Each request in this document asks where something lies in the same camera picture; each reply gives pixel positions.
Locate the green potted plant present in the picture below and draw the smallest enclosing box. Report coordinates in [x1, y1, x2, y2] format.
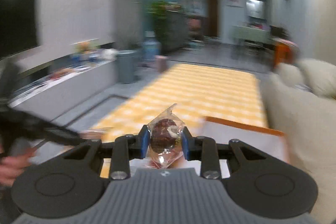
[147, 0, 186, 53]

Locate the yellow white checkered tablecloth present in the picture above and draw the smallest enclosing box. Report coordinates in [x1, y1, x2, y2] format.
[92, 63, 269, 179]

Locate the beige sofa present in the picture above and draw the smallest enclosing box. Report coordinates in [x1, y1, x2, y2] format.
[261, 63, 335, 223]

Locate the black television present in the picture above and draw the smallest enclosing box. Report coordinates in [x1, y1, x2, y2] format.
[0, 0, 39, 59]

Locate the person's left hand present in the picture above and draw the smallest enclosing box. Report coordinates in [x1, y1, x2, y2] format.
[0, 148, 36, 186]

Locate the orange cardboard box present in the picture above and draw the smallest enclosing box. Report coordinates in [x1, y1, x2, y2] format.
[131, 115, 289, 179]

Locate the clear brown pastry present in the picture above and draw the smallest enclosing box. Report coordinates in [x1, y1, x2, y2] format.
[147, 103, 185, 169]

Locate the blue water jug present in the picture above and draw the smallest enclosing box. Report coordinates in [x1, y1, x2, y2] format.
[142, 31, 161, 63]

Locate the orange chair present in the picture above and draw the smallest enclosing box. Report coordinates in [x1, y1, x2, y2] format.
[273, 38, 299, 69]

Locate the colourful picture book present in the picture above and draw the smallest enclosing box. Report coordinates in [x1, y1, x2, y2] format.
[72, 39, 99, 55]

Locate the grey TV cabinet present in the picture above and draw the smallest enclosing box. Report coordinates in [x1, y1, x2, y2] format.
[10, 61, 117, 121]

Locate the dining table green cloth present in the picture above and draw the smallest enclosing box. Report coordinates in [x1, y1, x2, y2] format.
[231, 26, 270, 46]

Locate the beige sofa cushion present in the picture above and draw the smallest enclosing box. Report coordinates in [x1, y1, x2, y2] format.
[297, 59, 335, 98]

